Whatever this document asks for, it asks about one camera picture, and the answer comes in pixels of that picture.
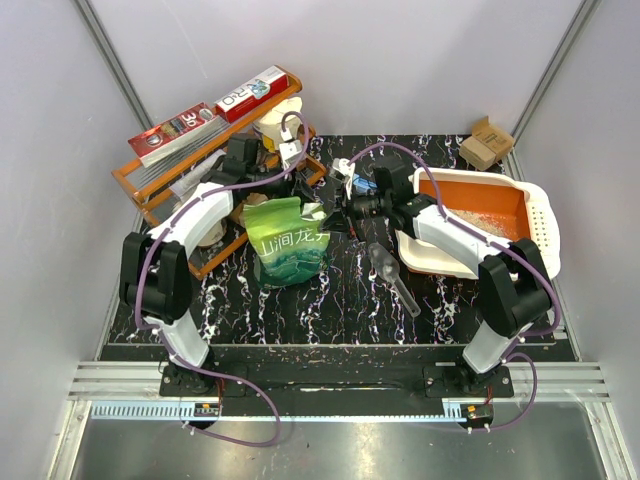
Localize clear plastic box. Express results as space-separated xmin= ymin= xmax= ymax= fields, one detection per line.
xmin=169 ymin=149 xmax=225 ymax=200

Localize red silver toothpaste box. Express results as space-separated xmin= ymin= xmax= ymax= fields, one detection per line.
xmin=128 ymin=102 xmax=220 ymax=167

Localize brown cardboard box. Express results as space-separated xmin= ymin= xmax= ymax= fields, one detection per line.
xmin=459 ymin=116 xmax=515 ymax=171

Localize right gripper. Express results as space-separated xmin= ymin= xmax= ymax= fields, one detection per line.
xmin=318 ymin=181 xmax=392 ymax=235

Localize white paper bag upper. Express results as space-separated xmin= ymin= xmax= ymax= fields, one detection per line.
xmin=253 ymin=97 xmax=303 ymax=153

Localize white orange litter box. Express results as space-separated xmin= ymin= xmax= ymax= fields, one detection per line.
xmin=396 ymin=168 xmax=561 ymax=279

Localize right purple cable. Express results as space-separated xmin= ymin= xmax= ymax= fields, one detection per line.
xmin=347 ymin=142 xmax=560 ymax=432

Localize red white toothpaste box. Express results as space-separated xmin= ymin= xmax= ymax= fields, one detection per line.
xmin=214 ymin=66 xmax=289 ymax=123

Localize orange wooden shelf rack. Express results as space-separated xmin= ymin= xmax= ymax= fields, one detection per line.
xmin=112 ymin=72 xmax=302 ymax=280

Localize green litter bag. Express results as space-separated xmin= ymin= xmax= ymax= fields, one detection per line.
xmin=243 ymin=197 xmax=330 ymax=289

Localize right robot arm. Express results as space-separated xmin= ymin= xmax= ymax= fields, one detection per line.
xmin=322 ymin=162 xmax=557 ymax=396

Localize blue carton box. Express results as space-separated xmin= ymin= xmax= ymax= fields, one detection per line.
xmin=352 ymin=175 xmax=377 ymax=195

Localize clear plastic scoop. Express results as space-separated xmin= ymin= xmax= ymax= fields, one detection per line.
xmin=368 ymin=243 xmax=421 ymax=318

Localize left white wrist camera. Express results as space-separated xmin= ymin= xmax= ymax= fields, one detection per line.
xmin=278 ymin=130 xmax=302 ymax=170

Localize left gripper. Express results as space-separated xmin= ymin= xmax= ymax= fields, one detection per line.
xmin=247 ymin=161 xmax=319 ymax=213

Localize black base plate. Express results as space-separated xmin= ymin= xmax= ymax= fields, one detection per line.
xmin=99 ymin=343 xmax=515 ymax=401

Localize aluminium rail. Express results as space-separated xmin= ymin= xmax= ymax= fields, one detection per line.
xmin=68 ymin=362 xmax=610 ymax=424

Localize tan sponge pack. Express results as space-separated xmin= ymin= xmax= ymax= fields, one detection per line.
xmin=228 ymin=193 xmax=268 ymax=227

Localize litter granules in box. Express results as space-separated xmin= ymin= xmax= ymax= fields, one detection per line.
xmin=450 ymin=209 xmax=518 ymax=239

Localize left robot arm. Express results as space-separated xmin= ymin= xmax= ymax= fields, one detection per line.
xmin=118 ymin=134 xmax=308 ymax=396

